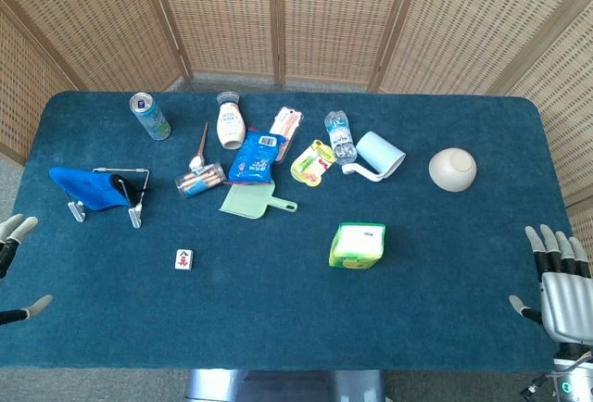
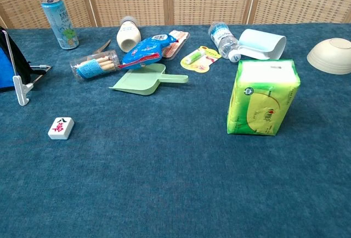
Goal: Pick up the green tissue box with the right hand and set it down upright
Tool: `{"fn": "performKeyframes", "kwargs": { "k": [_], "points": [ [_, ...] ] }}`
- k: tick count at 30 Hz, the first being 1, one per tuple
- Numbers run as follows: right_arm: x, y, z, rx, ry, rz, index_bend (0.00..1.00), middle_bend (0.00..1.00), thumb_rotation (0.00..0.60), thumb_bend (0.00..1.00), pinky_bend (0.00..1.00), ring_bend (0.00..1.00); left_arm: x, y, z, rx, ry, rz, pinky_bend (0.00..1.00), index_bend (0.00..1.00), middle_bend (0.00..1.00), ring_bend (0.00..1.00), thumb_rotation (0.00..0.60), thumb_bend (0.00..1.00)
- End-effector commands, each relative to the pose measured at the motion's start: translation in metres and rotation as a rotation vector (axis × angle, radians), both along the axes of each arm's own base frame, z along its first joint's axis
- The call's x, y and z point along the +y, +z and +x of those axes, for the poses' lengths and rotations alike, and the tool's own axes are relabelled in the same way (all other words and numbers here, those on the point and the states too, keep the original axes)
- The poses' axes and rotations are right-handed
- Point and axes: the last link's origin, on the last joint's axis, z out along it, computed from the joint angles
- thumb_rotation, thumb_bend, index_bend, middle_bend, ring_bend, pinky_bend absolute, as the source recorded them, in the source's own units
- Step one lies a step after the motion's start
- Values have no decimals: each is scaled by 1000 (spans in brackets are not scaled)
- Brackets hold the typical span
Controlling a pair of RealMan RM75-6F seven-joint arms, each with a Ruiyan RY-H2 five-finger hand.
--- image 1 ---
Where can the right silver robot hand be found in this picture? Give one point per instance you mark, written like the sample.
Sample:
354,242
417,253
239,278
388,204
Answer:
563,300

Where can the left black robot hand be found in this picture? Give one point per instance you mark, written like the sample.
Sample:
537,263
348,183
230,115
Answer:
18,230

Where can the green tissue pack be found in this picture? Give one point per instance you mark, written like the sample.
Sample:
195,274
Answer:
357,244

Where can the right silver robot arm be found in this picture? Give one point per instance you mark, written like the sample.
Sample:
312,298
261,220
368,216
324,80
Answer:
574,374

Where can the silver metal stand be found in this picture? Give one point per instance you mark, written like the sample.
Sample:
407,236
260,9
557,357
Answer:
135,217

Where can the teal drink can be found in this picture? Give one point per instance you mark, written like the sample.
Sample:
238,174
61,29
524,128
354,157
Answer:
153,119

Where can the blue cloth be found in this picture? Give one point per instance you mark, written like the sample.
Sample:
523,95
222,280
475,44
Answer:
88,186

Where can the black cloth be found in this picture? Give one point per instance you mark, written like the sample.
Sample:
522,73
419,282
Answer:
134,193

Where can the white mahjong tile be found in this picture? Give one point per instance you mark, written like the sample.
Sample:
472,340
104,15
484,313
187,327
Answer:
184,259

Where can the beige bowl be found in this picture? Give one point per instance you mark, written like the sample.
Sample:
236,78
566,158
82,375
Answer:
451,170

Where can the clear tube of biscuit sticks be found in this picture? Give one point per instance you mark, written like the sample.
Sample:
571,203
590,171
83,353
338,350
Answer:
199,180

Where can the green plastic dustpan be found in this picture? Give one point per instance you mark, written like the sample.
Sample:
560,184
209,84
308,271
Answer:
245,200

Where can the cream squeeze bottle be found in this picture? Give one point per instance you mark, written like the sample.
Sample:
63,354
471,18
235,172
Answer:
230,126

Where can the blue snack bag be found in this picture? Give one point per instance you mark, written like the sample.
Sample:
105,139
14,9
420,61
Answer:
255,159

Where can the dark blue table cover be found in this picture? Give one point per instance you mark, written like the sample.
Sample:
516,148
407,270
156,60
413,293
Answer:
278,309

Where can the clear plastic water bottle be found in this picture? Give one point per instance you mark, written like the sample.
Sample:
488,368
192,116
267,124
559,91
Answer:
340,135

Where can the yellow lip balm card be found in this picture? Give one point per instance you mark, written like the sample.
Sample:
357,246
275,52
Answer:
312,163

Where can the grey robot torso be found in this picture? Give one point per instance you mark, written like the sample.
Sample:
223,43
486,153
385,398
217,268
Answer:
278,385

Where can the wicker folding screen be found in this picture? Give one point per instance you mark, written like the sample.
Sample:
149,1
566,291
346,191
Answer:
222,13

